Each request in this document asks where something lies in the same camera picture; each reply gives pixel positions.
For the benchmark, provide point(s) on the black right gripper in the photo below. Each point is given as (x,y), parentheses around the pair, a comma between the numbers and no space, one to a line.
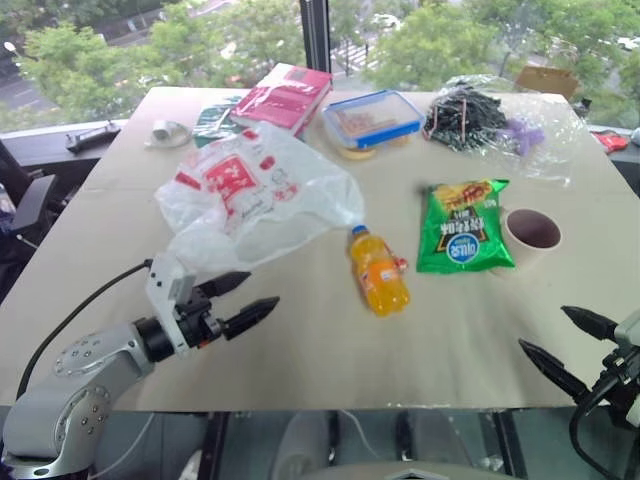
(620,375)

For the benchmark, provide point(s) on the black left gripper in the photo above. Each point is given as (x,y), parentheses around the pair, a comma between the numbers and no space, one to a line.
(197,322)

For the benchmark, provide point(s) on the white red-printed plastic bag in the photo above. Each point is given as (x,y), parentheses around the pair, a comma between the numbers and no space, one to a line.
(260,200)

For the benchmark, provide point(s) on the black table leg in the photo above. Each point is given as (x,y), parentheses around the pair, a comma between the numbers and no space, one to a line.
(510,445)
(217,445)

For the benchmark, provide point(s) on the beige paper cup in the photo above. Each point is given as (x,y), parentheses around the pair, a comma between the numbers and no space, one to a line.
(532,232)

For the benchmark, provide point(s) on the orange soda bottle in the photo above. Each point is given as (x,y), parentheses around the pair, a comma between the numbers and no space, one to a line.
(380,280)

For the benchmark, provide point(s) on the green snack packet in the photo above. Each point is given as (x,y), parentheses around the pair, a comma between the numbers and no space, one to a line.
(462,230)

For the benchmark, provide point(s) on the green and white booklet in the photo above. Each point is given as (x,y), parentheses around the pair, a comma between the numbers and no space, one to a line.
(210,120)

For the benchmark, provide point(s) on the small white tape roll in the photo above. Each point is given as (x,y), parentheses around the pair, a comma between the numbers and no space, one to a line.
(162,131)

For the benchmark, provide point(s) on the yellow tape roll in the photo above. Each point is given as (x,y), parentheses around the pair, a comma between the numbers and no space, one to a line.
(357,152)

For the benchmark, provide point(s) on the red book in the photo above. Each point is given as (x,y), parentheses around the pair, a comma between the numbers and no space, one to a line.
(282,97)

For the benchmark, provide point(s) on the red packet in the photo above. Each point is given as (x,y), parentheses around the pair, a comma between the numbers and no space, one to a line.
(611,141)

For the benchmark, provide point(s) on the purple plastic toy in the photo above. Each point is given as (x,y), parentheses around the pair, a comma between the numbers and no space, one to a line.
(522,135)

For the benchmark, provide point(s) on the black bar-shaped device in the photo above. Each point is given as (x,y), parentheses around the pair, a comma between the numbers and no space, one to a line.
(92,136)

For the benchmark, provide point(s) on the clear blue-lidded food container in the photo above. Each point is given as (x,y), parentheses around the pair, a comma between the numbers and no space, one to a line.
(372,117)

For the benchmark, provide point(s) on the black office chair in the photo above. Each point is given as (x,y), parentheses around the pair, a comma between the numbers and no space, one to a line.
(30,200)

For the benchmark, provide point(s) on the clear bag of black parts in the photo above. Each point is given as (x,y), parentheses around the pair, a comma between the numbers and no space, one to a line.
(465,120)

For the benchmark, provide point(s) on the brown cardboard piece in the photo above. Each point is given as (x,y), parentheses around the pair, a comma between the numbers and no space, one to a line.
(547,80)

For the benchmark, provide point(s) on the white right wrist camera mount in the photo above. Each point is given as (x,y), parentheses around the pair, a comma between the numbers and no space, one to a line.
(630,330)

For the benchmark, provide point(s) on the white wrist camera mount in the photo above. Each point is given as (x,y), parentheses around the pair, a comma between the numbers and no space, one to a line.
(630,330)
(167,290)

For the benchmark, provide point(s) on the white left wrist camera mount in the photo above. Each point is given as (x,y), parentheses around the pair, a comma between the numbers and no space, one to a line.
(167,290)

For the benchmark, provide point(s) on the dark window frame post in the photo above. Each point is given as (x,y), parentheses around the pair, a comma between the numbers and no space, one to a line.
(315,35)

